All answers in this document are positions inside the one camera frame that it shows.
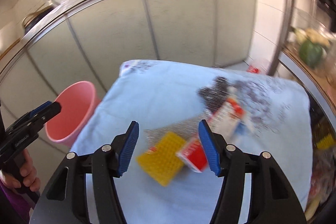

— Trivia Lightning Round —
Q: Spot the yellow foam fruit net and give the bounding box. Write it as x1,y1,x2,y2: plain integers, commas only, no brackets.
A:
137,131,186,186

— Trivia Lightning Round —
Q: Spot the silver mesh scouring cloth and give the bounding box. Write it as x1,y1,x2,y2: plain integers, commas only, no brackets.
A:
144,110,211,147

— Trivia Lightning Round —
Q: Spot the person left hand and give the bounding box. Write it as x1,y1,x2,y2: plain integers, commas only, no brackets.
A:
1,149,41,192

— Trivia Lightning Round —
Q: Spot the light blue floral cloth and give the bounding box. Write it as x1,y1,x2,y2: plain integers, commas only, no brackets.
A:
72,60,313,223

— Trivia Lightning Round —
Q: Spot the red white plastic bag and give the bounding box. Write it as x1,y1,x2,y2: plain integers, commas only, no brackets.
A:
247,58,271,75

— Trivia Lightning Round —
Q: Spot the green pepper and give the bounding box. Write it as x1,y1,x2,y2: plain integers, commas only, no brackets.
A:
298,39,323,69

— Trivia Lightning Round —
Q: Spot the grey kitchen cabinet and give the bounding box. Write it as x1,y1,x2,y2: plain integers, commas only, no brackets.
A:
1,0,257,125

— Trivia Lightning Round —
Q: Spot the pink plastic trash bucket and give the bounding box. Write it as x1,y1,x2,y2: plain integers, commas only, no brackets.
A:
46,81,101,148

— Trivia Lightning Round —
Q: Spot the metal storage shelf rack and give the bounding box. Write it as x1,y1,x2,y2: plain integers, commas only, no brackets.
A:
268,0,335,223

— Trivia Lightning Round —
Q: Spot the red white toothpaste box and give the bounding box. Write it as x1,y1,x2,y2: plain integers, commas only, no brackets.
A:
209,97,246,142

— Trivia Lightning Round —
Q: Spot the small red white box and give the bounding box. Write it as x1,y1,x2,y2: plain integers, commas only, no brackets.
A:
176,135,208,173

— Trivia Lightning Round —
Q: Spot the steel wool scrubber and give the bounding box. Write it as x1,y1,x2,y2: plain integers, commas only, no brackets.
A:
198,76,230,114

